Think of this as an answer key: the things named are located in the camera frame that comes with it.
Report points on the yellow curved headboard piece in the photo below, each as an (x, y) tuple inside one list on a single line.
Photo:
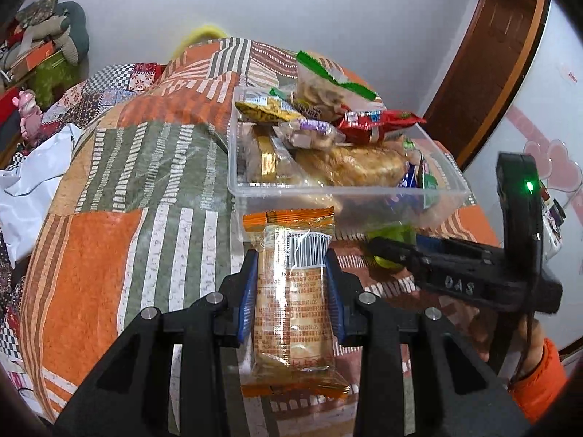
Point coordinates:
[(198, 37)]

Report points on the hand in orange sleeve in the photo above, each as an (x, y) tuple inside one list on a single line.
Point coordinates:
[(527, 338)]

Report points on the blue chip snack bag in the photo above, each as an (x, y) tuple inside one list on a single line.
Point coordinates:
[(409, 180)]

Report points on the brown cracker pack with barcode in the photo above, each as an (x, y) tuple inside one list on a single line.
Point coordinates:
[(267, 159)]

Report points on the brown wooden door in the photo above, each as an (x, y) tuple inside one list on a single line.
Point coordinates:
[(487, 69)]

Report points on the orange green patchwork bedspread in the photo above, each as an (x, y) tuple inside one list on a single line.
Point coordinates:
[(142, 217)]

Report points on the pink heart wall decoration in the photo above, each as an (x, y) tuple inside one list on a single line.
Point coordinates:
[(553, 161)]

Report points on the tan bread loaf pack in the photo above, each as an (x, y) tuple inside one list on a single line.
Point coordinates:
[(353, 166)]

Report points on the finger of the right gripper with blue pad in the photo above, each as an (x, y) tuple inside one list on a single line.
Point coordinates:
[(448, 253)]

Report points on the orange flat box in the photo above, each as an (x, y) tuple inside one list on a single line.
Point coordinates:
[(30, 60)]

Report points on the yellow silver peanut snack bag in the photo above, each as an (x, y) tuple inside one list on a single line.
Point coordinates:
[(263, 108)]

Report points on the purple wafer biscuit pack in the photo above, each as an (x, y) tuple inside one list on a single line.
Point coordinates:
[(309, 129)]

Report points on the clear plastic storage bin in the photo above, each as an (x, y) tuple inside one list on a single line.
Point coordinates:
[(358, 209)]

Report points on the orange biscuit pack clear wrap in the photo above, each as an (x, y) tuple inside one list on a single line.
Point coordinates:
[(292, 335)]

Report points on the green gift box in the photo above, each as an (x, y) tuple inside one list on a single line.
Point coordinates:
[(51, 79)]

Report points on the grey green plush cushion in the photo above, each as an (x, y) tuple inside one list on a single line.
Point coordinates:
[(74, 41)]

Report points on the red cartoon snack bag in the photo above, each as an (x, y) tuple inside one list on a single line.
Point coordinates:
[(373, 127)]

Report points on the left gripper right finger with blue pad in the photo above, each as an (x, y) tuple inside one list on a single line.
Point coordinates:
[(455, 392)]

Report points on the orange jacket sleeve forearm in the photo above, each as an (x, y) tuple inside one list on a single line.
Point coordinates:
[(535, 393)]

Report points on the pink plush bunny toy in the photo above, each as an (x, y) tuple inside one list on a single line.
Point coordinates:
[(31, 115)]

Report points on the green jelly cup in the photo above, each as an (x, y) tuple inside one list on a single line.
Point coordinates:
[(396, 235)]

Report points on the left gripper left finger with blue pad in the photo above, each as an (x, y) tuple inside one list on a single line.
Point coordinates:
[(127, 393)]

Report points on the checkered patchwork quilt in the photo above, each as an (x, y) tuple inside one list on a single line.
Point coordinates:
[(83, 102)]

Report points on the green white small snack bag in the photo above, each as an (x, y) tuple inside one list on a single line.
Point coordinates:
[(427, 181)]

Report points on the white crumpled cloth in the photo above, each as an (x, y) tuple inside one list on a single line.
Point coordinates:
[(27, 191)]

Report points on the clear bag fried snacks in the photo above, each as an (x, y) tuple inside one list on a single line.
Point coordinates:
[(327, 94)]

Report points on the white radiator with stickers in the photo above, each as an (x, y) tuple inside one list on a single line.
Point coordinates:
[(553, 218)]

